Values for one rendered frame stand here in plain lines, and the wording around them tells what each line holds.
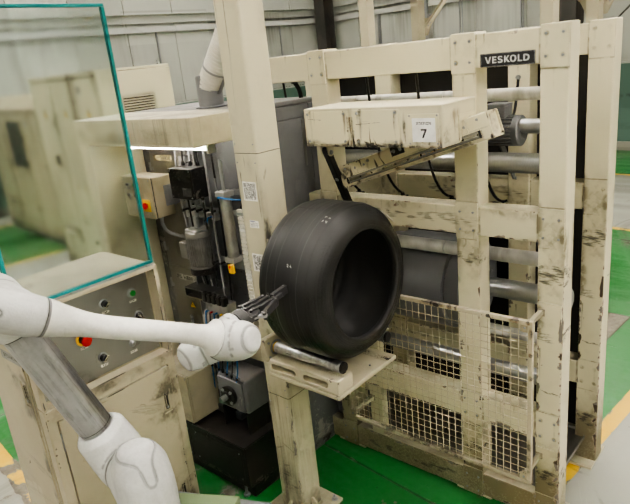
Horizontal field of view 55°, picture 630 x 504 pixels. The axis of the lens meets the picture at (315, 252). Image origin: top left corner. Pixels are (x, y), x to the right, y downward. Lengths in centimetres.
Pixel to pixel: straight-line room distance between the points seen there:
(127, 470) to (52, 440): 68
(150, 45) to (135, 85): 674
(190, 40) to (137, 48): 117
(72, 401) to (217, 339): 46
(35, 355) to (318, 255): 89
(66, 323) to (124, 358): 90
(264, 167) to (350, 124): 36
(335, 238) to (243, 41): 76
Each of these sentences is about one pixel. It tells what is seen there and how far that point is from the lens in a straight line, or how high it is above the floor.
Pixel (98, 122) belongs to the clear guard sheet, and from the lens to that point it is 231.
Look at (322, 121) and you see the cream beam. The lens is 235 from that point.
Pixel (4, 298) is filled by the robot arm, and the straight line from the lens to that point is 158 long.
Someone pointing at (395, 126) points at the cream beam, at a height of 171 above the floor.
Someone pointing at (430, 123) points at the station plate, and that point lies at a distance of 208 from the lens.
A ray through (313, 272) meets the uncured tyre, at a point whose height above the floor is 130.
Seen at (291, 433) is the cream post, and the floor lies 45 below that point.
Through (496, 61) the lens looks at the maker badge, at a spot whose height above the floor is 189.
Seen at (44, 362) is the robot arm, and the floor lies 126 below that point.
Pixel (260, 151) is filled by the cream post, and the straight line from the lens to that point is 226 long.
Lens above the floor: 196
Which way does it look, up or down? 18 degrees down
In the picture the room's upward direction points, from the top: 6 degrees counter-clockwise
